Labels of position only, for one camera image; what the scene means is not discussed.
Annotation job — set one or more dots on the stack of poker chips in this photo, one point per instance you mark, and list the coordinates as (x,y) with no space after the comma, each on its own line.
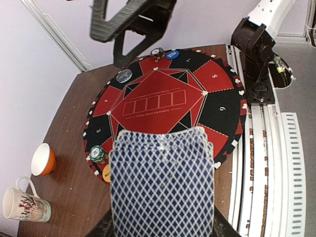
(98,155)
(158,53)

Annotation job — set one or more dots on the left aluminium frame post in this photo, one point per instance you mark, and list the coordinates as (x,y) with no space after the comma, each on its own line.
(57,35)

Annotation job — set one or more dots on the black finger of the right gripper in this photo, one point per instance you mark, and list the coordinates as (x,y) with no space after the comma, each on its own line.
(148,18)
(103,30)

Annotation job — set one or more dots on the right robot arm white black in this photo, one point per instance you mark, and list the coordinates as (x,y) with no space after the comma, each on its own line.
(254,37)

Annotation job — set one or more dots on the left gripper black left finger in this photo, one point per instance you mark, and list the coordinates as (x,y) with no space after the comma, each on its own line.
(104,227)

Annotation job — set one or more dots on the orange white ceramic bowl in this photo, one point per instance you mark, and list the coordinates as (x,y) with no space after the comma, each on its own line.
(43,161)

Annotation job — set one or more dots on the white floral ceramic mug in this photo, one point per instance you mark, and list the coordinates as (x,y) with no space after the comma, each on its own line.
(21,206)

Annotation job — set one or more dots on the red black poker mat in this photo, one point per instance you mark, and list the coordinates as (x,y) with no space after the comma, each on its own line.
(166,96)

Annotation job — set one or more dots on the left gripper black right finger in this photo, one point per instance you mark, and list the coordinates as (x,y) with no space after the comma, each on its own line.
(221,227)

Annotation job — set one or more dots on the orange big blind button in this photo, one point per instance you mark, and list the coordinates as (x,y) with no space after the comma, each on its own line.
(106,174)

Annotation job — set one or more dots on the black dealer button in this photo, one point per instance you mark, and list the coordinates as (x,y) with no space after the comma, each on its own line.
(124,76)

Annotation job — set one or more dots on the blue small blind button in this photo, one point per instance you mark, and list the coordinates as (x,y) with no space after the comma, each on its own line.
(171,55)

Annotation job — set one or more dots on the deck of playing cards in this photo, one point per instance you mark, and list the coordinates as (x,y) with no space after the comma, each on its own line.
(162,185)

